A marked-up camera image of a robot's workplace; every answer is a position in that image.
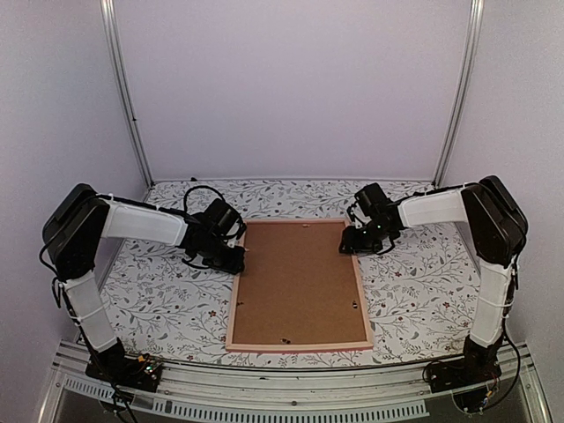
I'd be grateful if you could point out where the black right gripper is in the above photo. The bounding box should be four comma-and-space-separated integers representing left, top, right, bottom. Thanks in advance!
340, 220, 391, 254

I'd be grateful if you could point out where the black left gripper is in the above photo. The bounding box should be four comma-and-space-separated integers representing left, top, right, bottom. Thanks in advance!
195, 235, 245, 275

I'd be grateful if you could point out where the brown cardboard backing board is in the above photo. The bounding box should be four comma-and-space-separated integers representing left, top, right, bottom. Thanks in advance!
232, 221, 367, 345

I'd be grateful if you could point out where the pink wooden picture frame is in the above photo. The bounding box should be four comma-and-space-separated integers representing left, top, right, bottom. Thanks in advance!
225, 218, 373, 353

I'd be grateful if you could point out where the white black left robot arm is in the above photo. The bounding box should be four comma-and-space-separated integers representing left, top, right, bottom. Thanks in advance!
40, 183, 247, 382

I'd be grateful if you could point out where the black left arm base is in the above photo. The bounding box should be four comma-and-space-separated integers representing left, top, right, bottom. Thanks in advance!
85, 349, 163, 393

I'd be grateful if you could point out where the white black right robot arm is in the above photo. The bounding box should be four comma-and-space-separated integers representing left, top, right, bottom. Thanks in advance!
338, 175, 529, 384

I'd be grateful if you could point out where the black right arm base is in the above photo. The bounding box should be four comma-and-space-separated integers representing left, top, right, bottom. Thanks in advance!
422, 354, 501, 414

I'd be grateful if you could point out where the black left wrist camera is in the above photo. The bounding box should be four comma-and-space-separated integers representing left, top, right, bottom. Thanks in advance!
182, 185, 247, 241

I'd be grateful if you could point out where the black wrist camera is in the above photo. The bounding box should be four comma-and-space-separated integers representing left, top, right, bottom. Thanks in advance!
346, 182, 391, 225
182, 185, 247, 241

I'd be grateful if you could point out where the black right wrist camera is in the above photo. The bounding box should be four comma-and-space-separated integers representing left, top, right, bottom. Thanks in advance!
346, 182, 391, 225

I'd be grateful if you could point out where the aluminium front table rail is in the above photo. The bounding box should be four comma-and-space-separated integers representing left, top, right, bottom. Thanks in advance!
38, 341, 553, 422

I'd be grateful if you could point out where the right aluminium corner post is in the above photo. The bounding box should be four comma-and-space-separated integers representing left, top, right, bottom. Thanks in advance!
433, 0, 485, 187

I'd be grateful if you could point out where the aluminium corner post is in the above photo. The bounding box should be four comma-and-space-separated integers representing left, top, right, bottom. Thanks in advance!
100, 0, 154, 188
433, 0, 485, 187

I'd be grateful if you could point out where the left aluminium corner post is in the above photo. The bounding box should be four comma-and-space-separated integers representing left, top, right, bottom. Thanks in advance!
100, 0, 154, 188

